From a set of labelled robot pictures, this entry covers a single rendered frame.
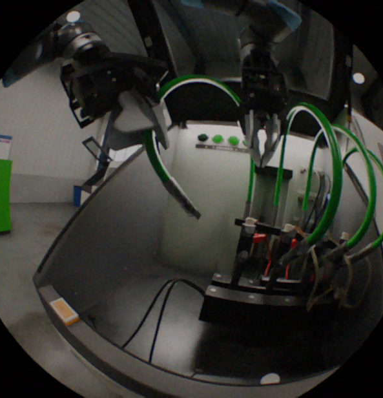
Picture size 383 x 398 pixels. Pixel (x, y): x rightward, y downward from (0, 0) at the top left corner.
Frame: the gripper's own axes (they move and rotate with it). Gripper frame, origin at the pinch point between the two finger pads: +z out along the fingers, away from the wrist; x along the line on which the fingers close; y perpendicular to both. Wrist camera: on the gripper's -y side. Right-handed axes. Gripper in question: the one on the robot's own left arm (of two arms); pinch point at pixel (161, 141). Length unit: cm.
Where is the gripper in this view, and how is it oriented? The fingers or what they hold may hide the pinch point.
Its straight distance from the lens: 21.2
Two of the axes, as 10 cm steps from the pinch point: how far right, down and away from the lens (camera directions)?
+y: -5.9, 6.2, -5.1
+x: 5.9, -0.9, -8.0
